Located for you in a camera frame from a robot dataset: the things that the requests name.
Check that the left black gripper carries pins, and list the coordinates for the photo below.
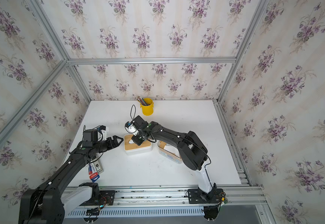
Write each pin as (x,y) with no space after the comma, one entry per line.
(110,146)

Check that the bamboo tissue box lid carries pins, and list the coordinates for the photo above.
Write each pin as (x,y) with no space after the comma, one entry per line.
(168,149)

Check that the clear plastic tissue box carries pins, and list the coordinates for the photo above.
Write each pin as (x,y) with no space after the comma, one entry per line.
(169,152)

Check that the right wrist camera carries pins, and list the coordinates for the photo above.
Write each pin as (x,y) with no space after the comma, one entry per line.
(130,128)

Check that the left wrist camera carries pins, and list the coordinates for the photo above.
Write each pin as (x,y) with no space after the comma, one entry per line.
(103,132)

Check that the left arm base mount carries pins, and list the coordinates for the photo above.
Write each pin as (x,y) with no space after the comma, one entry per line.
(99,199)

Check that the colored pencils bundle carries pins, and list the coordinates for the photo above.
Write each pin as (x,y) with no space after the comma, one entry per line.
(142,101)

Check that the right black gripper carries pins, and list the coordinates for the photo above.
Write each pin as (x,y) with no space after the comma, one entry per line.
(137,142)

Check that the yellow metal pen bucket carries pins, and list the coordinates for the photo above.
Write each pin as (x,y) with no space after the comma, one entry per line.
(147,106)

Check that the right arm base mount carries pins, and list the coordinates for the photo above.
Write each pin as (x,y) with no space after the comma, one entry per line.
(213,200)

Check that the white box with bamboo lid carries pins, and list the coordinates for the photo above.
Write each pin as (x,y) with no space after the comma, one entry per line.
(131,148)

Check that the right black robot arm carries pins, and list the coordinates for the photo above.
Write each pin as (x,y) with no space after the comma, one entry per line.
(192,151)

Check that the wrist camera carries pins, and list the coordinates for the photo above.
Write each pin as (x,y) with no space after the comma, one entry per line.
(130,128)
(103,132)

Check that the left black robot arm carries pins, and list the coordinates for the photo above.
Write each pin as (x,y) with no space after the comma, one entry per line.
(43,205)

